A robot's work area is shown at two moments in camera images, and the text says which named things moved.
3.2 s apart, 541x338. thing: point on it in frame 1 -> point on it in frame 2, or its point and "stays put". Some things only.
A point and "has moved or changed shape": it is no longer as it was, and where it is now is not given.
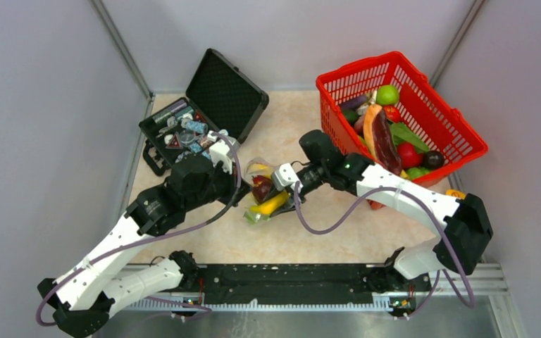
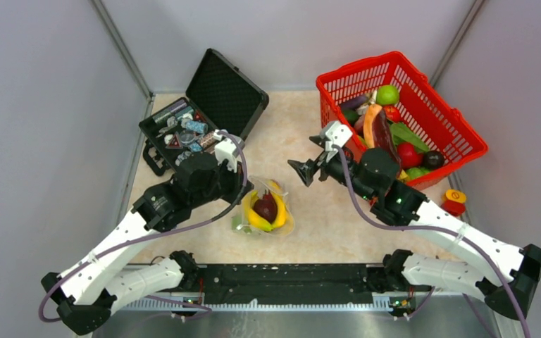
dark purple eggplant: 384,144 stays put
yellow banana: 270,205 has moved or changed shape
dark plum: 433,159 stays put
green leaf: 401,132 stays put
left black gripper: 230,178 stays put
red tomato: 408,158 stays put
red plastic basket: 434,122 stays put
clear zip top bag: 266,199 has moved or changed shape
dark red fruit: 260,188 -> 267,206
